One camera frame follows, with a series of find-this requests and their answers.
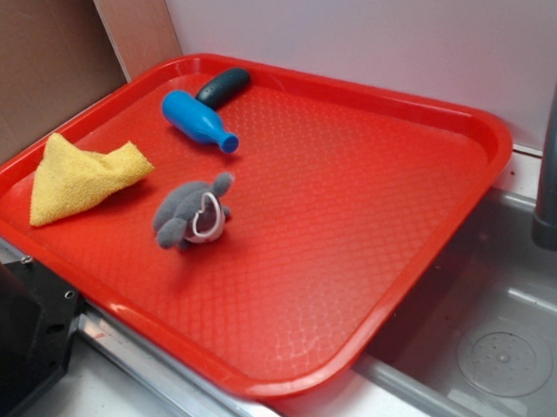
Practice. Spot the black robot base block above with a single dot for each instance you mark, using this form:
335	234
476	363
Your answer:
38	317

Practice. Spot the blue plastic bottle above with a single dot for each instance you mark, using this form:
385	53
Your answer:
197	121

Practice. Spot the red plastic tray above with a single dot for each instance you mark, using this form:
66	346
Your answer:
342	197

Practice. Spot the grey plush toy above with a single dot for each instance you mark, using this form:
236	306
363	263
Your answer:
193	213

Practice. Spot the yellow microfibre cloth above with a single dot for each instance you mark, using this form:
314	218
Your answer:
69	181

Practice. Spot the grey plastic sink basin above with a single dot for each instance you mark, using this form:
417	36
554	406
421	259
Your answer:
476	337

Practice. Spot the brown cardboard panel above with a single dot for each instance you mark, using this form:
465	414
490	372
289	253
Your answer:
58	57

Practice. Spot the dark grey oblong handle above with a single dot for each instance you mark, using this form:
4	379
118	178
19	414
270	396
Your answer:
223	88

